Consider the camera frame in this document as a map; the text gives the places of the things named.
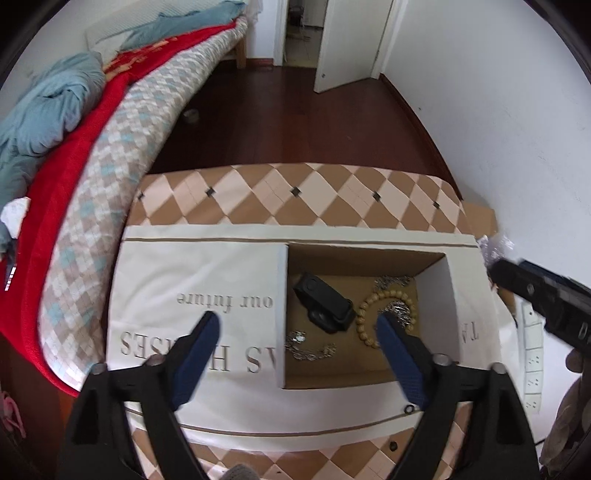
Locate blue quilt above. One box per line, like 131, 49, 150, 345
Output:
0, 0, 246, 250

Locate silver chain bracelet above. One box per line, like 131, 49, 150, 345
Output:
283, 329, 338, 363

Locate small round floor object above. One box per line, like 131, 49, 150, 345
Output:
183, 109, 199, 124

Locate white printed cloth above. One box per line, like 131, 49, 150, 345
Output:
106, 225, 524, 451

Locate white door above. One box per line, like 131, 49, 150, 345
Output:
314, 0, 393, 93

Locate open cardboard box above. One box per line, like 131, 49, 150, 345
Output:
280, 243, 461, 390

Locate red blanket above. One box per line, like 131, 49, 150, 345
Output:
0, 24, 233, 399

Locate silver chain necklace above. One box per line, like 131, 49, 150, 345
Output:
372, 274, 417, 329

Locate white power strip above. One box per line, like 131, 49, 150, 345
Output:
521, 301, 544, 415

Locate pink slippers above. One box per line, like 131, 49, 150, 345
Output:
0, 391, 26, 439

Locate gloved right hand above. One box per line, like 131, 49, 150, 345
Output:
540, 349, 590, 475

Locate bed with checkered mattress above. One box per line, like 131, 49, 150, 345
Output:
0, 0, 253, 398

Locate wooden bead bracelet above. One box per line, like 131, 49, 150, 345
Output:
353, 289, 419, 350

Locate flat brown cardboard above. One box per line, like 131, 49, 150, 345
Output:
461, 197, 518, 324

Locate diamond pattern tablecloth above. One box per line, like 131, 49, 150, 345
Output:
126, 164, 478, 479

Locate clear bubble wrap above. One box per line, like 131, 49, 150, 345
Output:
477, 233, 514, 268

